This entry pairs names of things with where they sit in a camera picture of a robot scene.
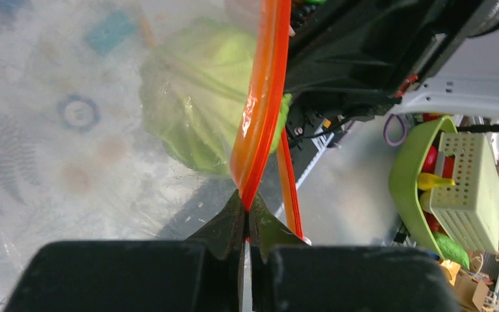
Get clear zip bag orange zipper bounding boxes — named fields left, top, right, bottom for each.
left=0, top=1, right=294, bottom=309

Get teal toy brick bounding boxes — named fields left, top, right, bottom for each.
left=84, top=11, right=136, bottom=56

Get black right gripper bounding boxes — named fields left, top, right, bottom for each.
left=285, top=1, right=491, bottom=142

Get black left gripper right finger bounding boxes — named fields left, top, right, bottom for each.
left=248, top=196, right=460, bottom=311

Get green bin of toys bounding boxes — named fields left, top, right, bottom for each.
left=389, top=116, right=470, bottom=268

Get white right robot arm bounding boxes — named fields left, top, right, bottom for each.
left=285, top=1, right=499, bottom=148

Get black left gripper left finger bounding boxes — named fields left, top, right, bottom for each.
left=5, top=192, right=246, bottom=311

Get cream plastic basket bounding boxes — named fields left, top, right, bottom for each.
left=430, top=133, right=499, bottom=254

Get green toy cabbage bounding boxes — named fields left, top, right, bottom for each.
left=139, top=17, right=294, bottom=176

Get blue poker chip on table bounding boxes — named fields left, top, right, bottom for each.
left=57, top=94, right=101, bottom=133

